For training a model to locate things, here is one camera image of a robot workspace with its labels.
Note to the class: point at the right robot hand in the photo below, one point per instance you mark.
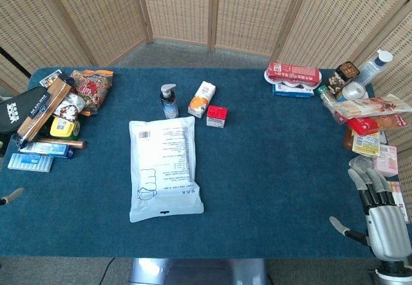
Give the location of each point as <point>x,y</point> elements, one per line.
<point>384,224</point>

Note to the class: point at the large white plastic package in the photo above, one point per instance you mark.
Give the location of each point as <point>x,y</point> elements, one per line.
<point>167,169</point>

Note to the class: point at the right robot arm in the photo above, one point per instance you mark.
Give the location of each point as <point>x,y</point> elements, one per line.
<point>396,273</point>

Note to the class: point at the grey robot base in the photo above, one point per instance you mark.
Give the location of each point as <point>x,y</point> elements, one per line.
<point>196,272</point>

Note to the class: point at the red snack packet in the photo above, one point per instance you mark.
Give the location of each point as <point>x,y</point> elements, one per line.
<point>370,125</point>

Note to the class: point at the clear plastic biscuit packet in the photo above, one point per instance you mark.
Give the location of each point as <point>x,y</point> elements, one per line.
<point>370,106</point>

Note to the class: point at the colourful patterned snack bag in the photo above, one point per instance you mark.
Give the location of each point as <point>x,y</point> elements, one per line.
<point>93,88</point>

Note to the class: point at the white and brown snack wrapper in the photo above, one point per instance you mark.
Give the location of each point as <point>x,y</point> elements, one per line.
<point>69,106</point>

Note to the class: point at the pink and white striped packet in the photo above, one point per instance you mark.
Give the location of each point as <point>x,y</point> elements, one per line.
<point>399,198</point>

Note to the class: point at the clear crumpled plastic wrapper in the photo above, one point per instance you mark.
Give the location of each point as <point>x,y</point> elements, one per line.
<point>360,162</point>

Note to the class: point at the yellow packet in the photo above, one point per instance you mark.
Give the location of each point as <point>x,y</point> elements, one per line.
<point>365,145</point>

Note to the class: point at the brown sauce bottle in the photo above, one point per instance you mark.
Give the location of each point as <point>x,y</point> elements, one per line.
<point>347,140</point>

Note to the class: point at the blue table cloth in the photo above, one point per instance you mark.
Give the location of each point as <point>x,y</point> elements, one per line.
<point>273,175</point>

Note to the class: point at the green capped spice bottle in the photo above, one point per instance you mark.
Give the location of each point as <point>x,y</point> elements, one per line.
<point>326,96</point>

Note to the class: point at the jar of mixed nuts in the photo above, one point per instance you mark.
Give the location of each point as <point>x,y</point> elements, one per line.
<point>341,77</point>

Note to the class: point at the clear bottle white cap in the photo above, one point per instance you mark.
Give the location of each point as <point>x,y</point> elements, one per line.
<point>373,68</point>

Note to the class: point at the blue and white Dexin box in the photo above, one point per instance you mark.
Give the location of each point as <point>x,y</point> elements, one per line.
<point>291,92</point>

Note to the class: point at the red pack of white cups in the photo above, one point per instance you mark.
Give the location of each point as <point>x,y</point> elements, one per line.
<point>293,72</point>

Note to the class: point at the small red and white box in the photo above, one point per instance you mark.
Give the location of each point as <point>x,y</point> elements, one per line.
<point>217,116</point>

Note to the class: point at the orange and white carton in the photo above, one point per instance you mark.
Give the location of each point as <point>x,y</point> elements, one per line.
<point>201,100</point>

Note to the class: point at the pump dispenser bottle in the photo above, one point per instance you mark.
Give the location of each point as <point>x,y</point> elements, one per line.
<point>168,103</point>

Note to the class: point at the bamboo folding screen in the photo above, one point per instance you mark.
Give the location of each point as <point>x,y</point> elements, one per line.
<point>244,11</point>

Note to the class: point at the copper coloured tube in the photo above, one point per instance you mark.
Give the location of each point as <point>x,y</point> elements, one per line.
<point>64,143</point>

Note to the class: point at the yellow lidded jar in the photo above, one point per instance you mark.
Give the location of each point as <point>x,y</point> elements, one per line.
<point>62,127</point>

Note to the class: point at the blue and white toothpaste box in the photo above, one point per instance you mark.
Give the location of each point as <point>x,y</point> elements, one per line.
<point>45,150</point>

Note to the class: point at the long brown wooden box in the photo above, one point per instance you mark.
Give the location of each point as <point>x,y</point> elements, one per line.
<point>45,108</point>

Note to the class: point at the light blue flat pack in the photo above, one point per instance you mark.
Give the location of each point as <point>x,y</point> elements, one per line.
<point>30,162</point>

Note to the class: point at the small card pack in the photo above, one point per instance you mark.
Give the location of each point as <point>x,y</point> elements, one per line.
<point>49,77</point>

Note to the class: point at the black Victor case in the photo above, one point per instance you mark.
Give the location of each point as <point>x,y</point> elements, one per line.
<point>16,109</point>

